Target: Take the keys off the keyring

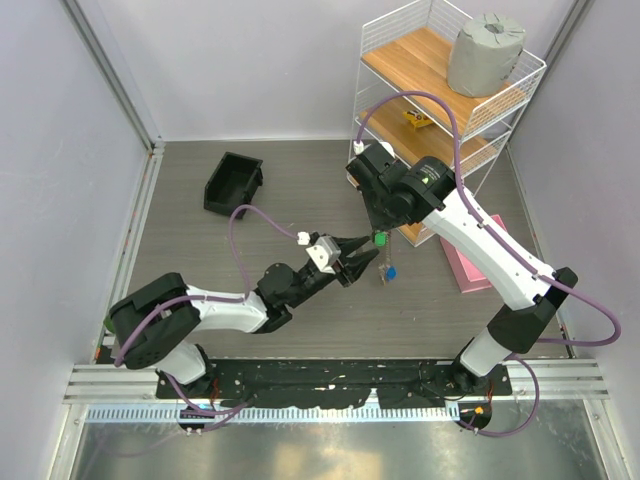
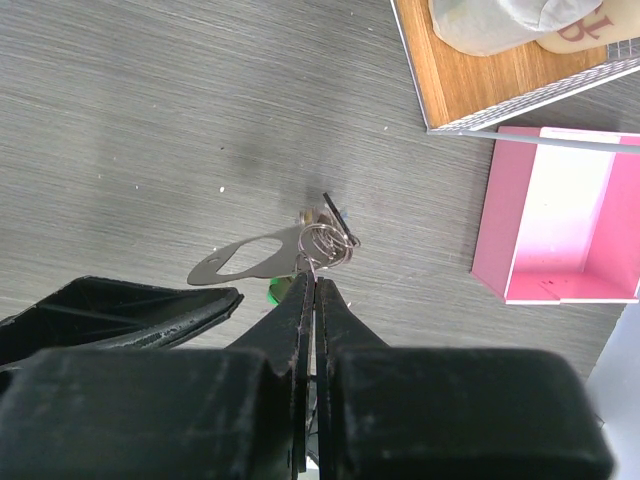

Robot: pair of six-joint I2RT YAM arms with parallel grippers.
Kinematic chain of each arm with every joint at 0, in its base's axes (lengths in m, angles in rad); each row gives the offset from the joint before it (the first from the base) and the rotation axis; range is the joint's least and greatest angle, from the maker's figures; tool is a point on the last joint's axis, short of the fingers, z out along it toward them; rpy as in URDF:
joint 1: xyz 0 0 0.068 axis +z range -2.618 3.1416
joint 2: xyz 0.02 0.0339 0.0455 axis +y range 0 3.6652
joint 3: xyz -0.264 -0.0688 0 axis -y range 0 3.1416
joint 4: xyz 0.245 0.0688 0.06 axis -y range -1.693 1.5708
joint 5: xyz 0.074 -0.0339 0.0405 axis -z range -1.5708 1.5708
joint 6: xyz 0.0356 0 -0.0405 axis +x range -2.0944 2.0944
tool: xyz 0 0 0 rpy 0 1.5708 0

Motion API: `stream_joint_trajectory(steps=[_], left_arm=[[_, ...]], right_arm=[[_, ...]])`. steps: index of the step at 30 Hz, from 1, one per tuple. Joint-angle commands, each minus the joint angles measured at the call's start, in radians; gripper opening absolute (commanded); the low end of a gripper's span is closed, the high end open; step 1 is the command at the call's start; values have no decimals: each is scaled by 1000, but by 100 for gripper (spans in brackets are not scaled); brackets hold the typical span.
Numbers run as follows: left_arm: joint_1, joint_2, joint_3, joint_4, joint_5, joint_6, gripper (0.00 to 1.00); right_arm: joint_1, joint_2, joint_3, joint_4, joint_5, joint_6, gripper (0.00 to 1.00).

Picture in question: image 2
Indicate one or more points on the black key tag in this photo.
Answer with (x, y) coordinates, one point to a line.
(354, 240)

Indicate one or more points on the white wire wooden shelf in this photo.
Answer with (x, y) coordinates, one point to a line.
(460, 94)

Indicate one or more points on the green key tag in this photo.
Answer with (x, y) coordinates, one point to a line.
(278, 287)

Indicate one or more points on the beige cup with print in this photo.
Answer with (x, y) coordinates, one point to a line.
(611, 22)

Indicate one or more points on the pink plastic tray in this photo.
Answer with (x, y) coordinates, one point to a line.
(560, 222)

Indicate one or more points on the white toilet paper roll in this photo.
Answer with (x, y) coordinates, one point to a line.
(488, 27)

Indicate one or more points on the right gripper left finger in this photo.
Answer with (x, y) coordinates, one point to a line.
(166, 413)

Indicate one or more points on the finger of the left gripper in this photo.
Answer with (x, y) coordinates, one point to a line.
(97, 312)

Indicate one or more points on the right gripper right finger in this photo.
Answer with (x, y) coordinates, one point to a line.
(446, 413)

